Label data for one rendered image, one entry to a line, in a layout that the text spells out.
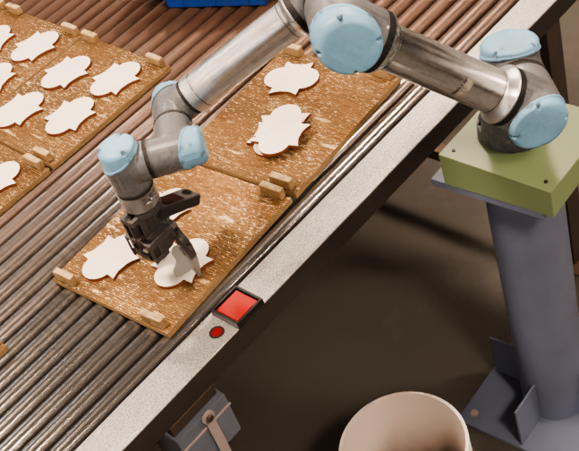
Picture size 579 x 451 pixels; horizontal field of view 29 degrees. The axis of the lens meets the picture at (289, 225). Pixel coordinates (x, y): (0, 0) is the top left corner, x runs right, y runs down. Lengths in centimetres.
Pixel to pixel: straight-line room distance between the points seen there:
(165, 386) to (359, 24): 77
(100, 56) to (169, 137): 99
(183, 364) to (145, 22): 125
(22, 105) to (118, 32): 36
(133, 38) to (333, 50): 127
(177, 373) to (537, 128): 82
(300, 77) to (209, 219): 47
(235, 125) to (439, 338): 99
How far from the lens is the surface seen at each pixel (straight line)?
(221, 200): 242
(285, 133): 248
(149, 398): 214
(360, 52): 192
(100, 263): 239
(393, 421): 275
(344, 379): 322
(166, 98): 216
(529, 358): 283
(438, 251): 347
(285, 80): 267
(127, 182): 208
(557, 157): 231
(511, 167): 229
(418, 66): 200
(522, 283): 260
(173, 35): 302
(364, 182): 238
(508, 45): 222
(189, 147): 205
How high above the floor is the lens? 249
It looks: 42 degrees down
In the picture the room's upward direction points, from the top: 20 degrees counter-clockwise
